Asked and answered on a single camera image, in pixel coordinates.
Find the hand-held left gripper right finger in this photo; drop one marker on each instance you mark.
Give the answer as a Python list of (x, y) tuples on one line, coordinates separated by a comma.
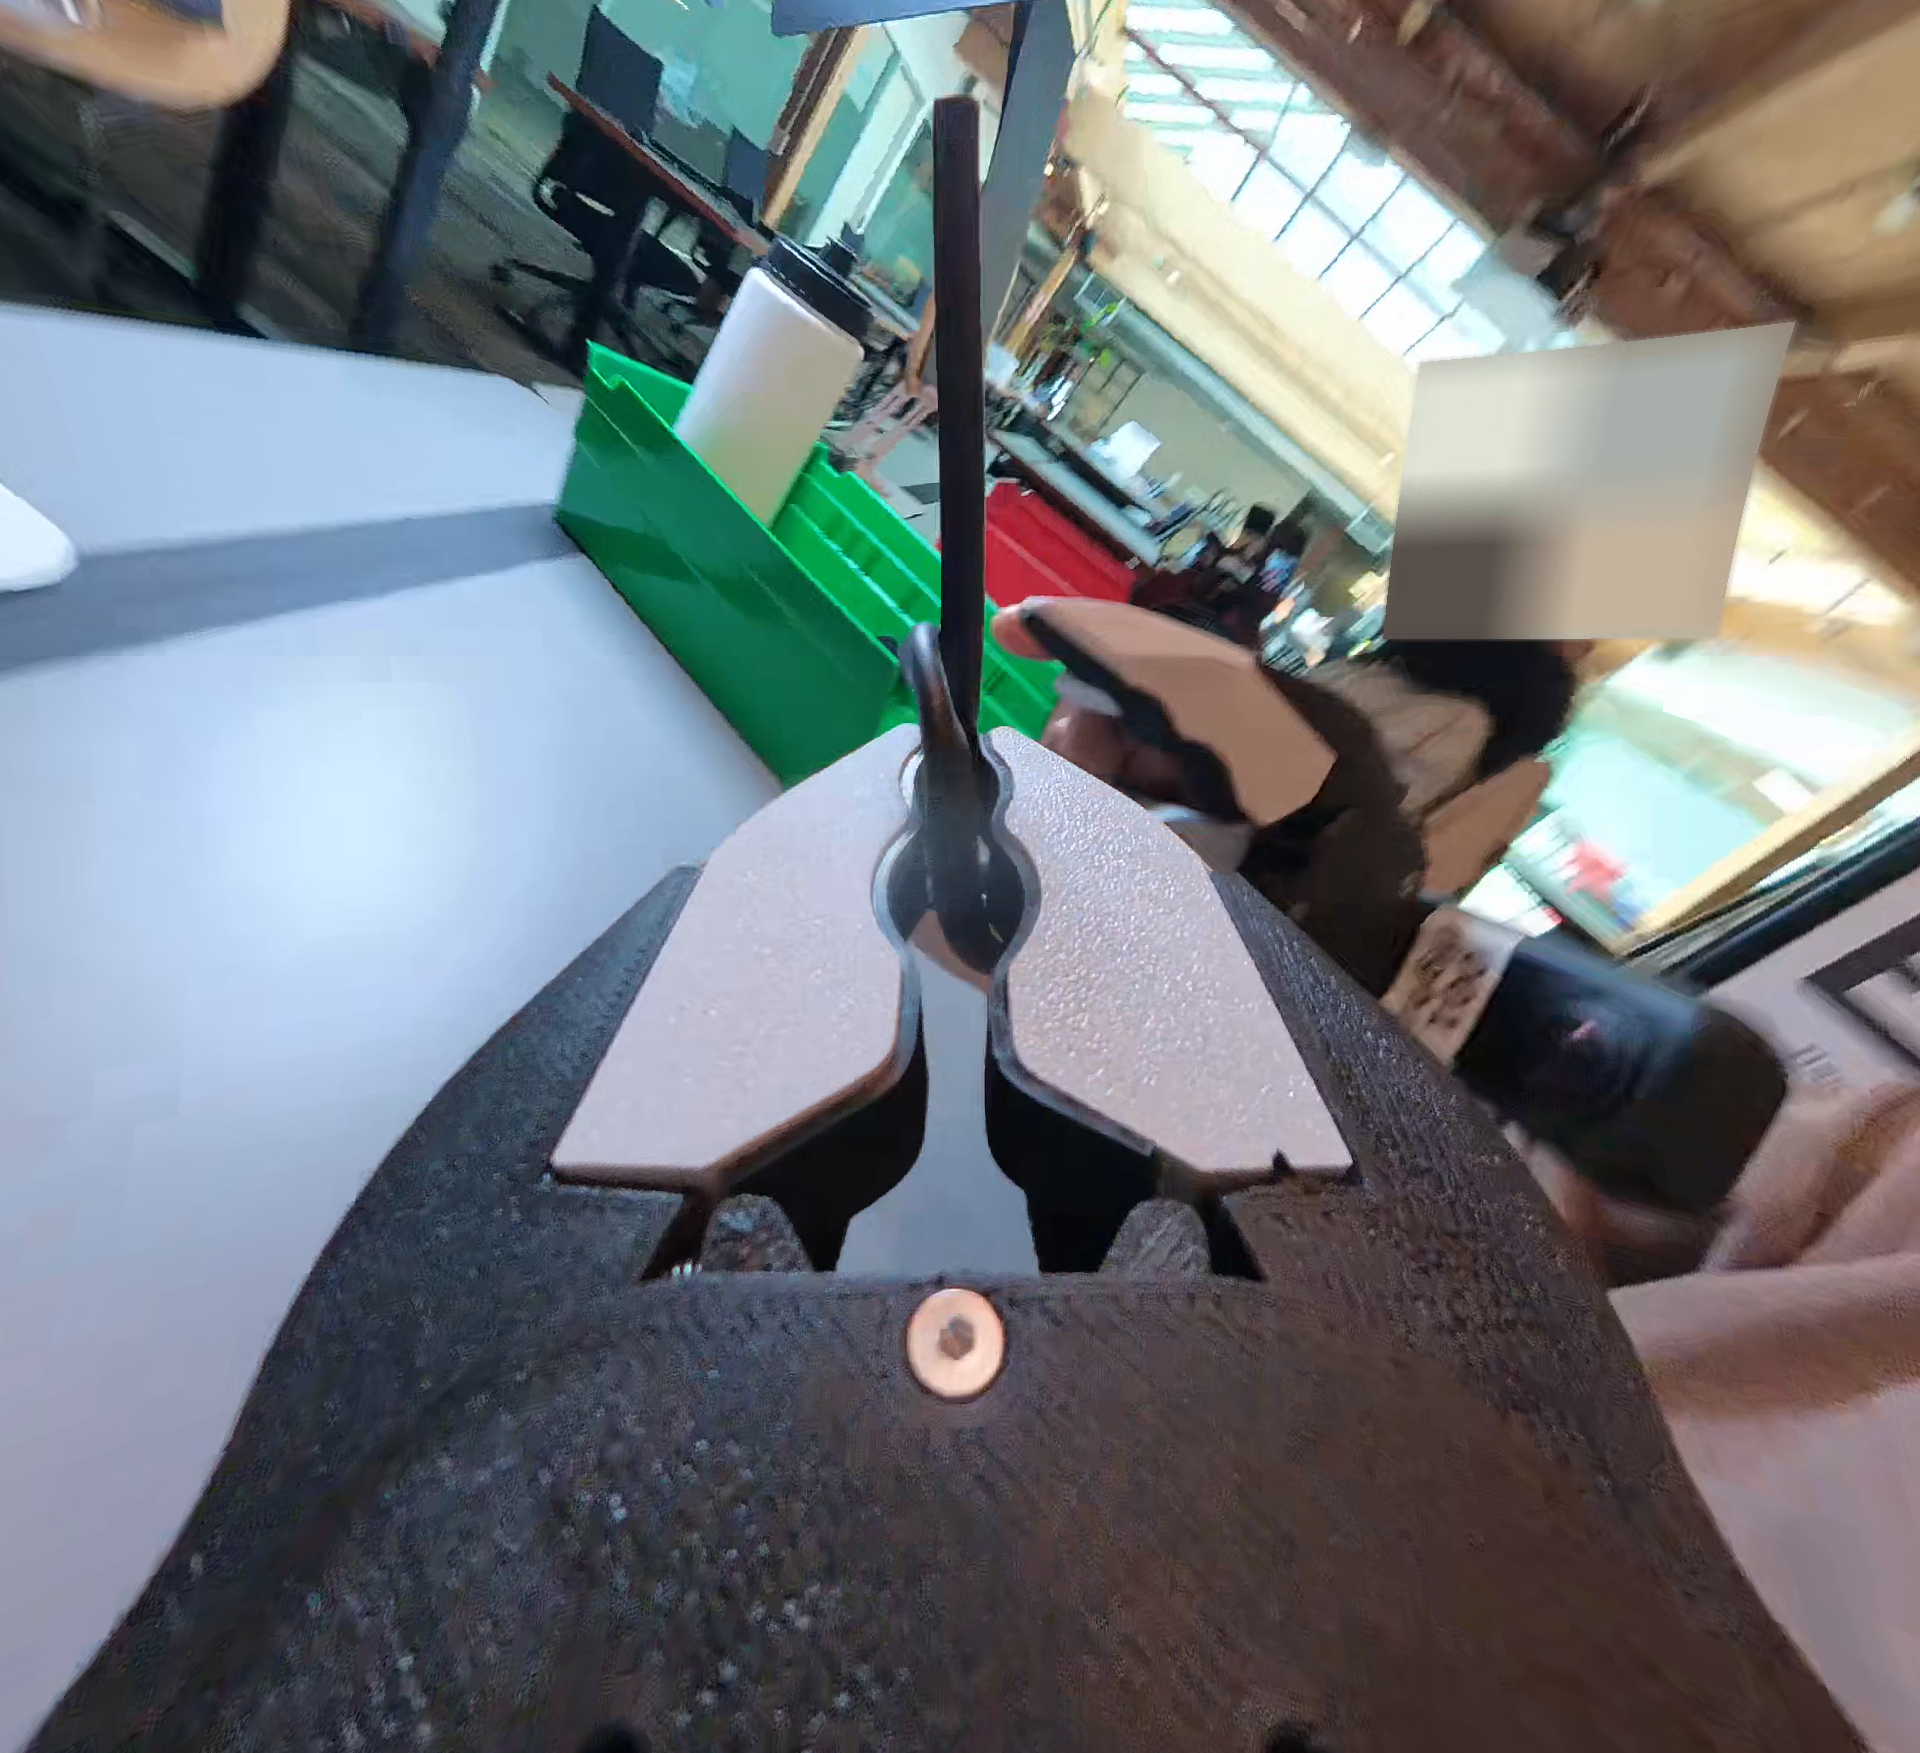
[(1169, 1015)]

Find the red open-front bin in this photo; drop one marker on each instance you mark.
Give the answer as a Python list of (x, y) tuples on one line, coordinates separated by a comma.
[(1049, 553)]

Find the white bottle with black cap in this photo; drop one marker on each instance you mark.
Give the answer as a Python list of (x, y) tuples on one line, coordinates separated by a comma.
[(766, 401)]

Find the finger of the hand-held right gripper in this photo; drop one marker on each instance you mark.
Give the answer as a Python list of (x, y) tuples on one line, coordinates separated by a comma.
[(1214, 717), (1123, 748)]

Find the black office chair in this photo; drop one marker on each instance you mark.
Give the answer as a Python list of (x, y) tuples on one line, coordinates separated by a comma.
[(615, 71)]

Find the black light stand pole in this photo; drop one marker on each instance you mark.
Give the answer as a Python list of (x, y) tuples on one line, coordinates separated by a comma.
[(450, 89)]

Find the dark top work table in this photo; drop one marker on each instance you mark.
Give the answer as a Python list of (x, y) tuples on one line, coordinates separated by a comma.
[(1078, 479)]

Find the framed poster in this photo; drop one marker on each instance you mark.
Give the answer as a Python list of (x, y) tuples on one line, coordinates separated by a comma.
[(1874, 987)]

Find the wooden top office desk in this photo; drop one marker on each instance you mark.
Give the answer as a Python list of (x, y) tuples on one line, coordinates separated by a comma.
[(359, 11), (659, 170)]

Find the dark tilted board on stand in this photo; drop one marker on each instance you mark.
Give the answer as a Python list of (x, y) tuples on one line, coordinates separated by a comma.
[(1035, 130)]

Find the green potted plant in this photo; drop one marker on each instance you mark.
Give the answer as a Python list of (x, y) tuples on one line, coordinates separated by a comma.
[(1080, 341)]

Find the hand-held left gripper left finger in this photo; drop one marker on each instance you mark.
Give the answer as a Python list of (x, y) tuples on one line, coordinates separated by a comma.
[(748, 1015)]

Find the green plastic bin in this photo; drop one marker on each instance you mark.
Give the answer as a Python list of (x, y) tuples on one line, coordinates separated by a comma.
[(706, 583)]

